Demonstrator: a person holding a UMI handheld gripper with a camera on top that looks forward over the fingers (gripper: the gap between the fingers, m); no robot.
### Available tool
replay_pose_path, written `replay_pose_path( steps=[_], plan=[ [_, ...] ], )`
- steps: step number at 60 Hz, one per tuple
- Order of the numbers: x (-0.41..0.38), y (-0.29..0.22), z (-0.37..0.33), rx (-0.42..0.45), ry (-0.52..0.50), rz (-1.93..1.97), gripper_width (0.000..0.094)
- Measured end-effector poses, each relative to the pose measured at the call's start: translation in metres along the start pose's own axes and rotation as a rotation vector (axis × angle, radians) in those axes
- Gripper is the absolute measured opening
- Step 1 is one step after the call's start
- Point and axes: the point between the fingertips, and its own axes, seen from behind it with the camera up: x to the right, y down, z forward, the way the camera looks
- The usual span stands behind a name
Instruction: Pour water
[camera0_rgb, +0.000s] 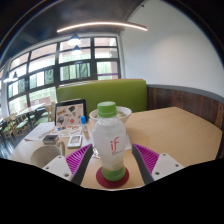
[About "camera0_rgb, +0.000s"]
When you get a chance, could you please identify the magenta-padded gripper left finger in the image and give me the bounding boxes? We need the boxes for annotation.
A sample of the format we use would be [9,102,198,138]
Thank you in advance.
[42,143,95,186]

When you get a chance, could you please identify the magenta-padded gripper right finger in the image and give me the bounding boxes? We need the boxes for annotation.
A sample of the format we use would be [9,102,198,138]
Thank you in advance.
[131,142,185,186]

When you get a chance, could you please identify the green-capped clear drink bottle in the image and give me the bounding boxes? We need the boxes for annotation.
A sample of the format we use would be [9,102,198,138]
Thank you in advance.
[91,101,128,182]

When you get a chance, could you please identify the white mug with swirl print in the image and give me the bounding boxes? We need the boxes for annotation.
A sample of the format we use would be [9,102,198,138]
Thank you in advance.
[30,141,66,169]

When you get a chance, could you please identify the small black box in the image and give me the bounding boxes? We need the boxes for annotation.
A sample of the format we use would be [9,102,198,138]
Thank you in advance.
[42,134,61,145]

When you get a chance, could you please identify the white remote-like device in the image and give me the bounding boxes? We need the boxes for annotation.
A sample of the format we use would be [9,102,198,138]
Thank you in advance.
[67,134,84,149]

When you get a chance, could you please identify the colourful printed card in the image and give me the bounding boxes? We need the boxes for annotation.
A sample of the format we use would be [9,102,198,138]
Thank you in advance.
[49,125,83,138]

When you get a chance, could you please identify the white paper sheets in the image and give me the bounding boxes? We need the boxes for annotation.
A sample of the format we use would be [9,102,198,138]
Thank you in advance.
[24,121,56,142]

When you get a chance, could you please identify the flat round red coaster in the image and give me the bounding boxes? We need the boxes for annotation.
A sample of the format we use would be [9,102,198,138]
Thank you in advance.
[95,166,130,190]

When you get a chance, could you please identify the small blue-capped bottle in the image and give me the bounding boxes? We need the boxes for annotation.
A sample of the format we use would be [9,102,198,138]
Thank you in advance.
[80,115,90,134]

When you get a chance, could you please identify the black-framed picture menu stand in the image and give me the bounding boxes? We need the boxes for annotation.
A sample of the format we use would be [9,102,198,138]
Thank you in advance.
[54,98,88,129]

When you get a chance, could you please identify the group of wooden green-seat chairs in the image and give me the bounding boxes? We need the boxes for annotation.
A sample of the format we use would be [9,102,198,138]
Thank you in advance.
[0,103,56,143]

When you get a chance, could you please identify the wooden dining table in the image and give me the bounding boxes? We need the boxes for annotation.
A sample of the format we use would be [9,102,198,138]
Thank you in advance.
[18,103,46,118]

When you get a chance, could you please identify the white ceramic bowl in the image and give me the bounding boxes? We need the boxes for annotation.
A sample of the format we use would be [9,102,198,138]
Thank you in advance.
[88,105,133,125]

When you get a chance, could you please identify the green upholstered booth bench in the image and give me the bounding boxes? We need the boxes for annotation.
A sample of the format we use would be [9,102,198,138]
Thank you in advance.
[56,78,148,115]

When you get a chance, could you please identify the large dark-framed grid window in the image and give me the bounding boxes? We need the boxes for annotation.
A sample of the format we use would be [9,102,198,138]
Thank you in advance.
[0,35,122,116]

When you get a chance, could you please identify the group of dark pendant lamps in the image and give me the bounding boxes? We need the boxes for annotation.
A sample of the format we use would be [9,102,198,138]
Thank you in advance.
[2,33,84,84]

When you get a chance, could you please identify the long curved ceiling light strip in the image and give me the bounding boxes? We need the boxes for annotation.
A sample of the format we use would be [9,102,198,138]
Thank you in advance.
[56,21,149,34]

